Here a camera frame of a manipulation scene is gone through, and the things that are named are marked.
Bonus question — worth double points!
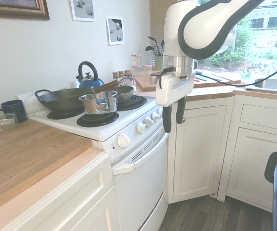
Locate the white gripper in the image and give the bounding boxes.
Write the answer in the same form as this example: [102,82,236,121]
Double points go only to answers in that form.
[155,71,196,134]

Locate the large white oven knob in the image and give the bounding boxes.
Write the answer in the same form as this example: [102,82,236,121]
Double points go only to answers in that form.
[117,133,132,150]

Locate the white oven door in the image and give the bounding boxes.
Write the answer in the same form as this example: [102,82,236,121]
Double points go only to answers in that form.
[112,133,170,231]

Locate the white corner cabinet door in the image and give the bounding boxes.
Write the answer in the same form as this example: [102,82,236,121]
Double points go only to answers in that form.
[168,96,235,205]

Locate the wooden cutting board thick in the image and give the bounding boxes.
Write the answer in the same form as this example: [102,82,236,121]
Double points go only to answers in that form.
[133,71,242,92]

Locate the green utensil holder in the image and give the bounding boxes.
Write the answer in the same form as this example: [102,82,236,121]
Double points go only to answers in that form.
[154,55,164,70]

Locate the white electric stove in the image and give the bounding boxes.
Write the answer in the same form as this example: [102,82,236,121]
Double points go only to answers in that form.
[14,81,170,231]

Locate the tall glass jar checkered lid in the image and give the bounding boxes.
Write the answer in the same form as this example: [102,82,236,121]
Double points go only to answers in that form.
[131,54,142,75]

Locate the stainless steel saucepan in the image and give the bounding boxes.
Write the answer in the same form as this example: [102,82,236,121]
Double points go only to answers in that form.
[78,90,118,115]

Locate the wooden window blind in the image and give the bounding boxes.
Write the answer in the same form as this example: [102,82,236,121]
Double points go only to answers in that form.
[149,0,178,73]

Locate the white cabinet under sink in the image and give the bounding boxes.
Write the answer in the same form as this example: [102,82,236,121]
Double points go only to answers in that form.
[216,94,277,213]

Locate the stainless steel sink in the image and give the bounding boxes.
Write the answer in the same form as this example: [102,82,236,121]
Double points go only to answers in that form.
[245,78,277,94]

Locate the grey shapes print small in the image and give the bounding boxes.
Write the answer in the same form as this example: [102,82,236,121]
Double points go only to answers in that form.
[105,15,125,46]

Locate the black cast iron wok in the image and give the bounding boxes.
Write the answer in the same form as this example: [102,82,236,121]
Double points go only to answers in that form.
[34,88,93,113]

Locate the white drawer cabinet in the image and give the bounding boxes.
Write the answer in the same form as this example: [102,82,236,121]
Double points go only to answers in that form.
[0,148,121,231]

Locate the grey shapes print large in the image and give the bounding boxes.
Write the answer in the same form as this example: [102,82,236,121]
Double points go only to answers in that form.
[69,0,97,23]

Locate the large wooden cutting board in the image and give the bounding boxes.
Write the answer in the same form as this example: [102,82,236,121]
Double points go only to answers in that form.
[0,119,92,217]

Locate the dark blue mug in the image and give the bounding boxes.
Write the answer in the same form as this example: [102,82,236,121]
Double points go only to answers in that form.
[0,99,28,123]

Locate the clear glass jar lying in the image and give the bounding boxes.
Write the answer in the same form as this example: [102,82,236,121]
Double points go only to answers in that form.
[0,112,19,132]

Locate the gold framed painting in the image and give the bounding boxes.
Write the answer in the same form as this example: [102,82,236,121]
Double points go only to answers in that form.
[0,0,51,20]

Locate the black frying pan wooden handle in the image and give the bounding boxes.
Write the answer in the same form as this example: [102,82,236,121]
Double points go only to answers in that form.
[91,79,135,104]

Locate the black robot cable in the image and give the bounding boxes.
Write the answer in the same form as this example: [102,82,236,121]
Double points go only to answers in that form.
[158,57,277,90]

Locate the blue kettle black handle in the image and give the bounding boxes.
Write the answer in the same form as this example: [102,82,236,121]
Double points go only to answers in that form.
[76,61,105,90]

